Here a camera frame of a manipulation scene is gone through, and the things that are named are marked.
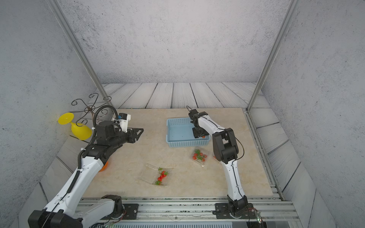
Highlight orange plastic bowl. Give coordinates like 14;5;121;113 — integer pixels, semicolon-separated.
99;161;109;173

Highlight strawberries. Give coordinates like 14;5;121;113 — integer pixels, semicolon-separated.
192;149;207;164
155;167;169;185

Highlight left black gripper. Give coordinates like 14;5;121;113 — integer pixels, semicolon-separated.
108;127;144;150

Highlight aluminium frame post right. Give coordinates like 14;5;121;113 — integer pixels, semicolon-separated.
246;0;300;113

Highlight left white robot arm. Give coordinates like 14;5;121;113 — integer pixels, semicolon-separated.
28;120;144;228

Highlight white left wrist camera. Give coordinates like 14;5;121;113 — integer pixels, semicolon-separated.
114;113;131;133

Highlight light blue perforated basket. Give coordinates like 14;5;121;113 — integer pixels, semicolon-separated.
166;117;211;147

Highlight yellow plastic goblet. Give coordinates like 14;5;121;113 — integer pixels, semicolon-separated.
58;113;93;141

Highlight dark wire jewellery stand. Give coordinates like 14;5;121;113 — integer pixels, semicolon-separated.
71;93;112;127

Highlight aluminium frame post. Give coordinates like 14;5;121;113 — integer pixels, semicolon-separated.
47;0;112;106
246;0;300;113

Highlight aluminium frame post left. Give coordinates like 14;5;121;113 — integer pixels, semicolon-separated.
47;0;112;106

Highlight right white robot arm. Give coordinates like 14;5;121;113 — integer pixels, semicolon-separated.
186;106;249;219

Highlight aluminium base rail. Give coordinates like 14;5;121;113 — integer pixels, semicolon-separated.
99;197;302;228

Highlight clear clamshell container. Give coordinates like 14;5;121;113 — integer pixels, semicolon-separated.
190;147;208;167
139;163;173;186

